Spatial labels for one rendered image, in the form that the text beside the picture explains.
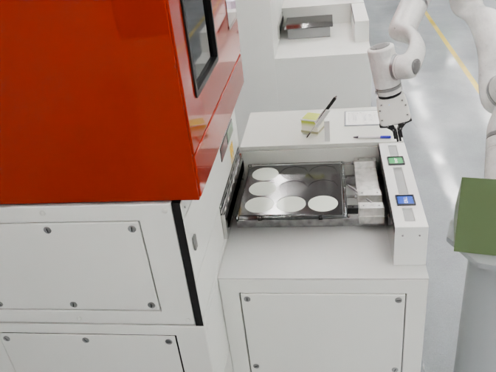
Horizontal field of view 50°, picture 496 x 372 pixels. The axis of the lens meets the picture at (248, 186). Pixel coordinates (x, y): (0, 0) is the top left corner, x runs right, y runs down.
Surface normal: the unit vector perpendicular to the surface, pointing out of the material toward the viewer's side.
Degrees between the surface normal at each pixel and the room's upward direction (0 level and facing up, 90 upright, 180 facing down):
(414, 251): 90
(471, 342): 90
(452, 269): 0
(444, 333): 0
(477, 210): 90
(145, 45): 90
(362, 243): 0
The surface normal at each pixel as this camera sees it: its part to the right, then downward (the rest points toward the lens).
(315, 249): -0.10, -0.86
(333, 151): -0.12, 0.51
